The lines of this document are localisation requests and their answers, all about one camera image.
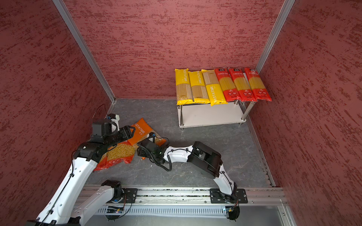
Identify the small red macaroni bag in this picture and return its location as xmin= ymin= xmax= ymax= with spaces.
xmin=106 ymin=141 xmax=135 ymax=168

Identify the red spaghetti bag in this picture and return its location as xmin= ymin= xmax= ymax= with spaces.
xmin=229 ymin=68 xmax=257 ymax=102
xmin=214 ymin=68 xmax=241 ymax=102
xmin=245 ymin=67 xmax=272 ymax=101

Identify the right circuit board with wires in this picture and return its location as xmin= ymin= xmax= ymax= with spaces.
xmin=225 ymin=198 xmax=240 ymax=221

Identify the yellow spaghetti bag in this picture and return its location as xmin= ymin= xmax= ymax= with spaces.
xmin=175 ymin=68 xmax=194 ymax=105
xmin=201 ymin=69 xmax=227 ymax=106
xmin=188 ymin=71 xmax=210 ymax=104

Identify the orange pasta bag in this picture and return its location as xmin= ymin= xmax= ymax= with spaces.
xmin=128 ymin=118 xmax=167 ymax=150

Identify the white two-tier shelf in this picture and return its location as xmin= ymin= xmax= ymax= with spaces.
xmin=177 ymin=100 xmax=256 ymax=129

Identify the right aluminium corner post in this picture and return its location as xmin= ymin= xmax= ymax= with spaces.
xmin=255 ymin=0 xmax=295 ymax=73

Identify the aluminium corner post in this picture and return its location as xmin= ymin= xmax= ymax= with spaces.
xmin=52 ymin=0 xmax=116 ymax=104
xmin=255 ymin=0 xmax=295 ymax=73

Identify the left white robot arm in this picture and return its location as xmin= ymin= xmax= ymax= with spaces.
xmin=26 ymin=118 xmax=135 ymax=226

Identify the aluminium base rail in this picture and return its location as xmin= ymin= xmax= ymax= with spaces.
xmin=134 ymin=187 xmax=288 ymax=206

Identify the left aluminium corner post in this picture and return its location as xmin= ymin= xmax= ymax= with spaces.
xmin=52 ymin=0 xmax=116 ymax=104

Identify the large red macaroni bag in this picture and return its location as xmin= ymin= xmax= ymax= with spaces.
xmin=93 ymin=153 xmax=108 ymax=172

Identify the circuit board with wires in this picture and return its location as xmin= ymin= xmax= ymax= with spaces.
xmin=225 ymin=198 xmax=240 ymax=221
xmin=105 ymin=198 xmax=132 ymax=221

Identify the left circuit board with wires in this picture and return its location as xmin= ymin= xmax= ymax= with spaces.
xmin=105 ymin=198 xmax=132 ymax=221

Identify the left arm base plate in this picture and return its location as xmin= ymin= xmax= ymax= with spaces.
xmin=111 ymin=188 xmax=138 ymax=203

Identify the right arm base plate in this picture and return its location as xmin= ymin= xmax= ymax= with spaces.
xmin=209 ymin=188 xmax=248 ymax=204

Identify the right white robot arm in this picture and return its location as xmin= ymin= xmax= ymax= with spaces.
xmin=137 ymin=138 xmax=238 ymax=204

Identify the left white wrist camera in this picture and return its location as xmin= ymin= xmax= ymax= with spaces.
xmin=107 ymin=114 xmax=120 ymax=133

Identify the red spaghetti bag front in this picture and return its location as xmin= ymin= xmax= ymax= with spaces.
xmin=229 ymin=68 xmax=257 ymax=102

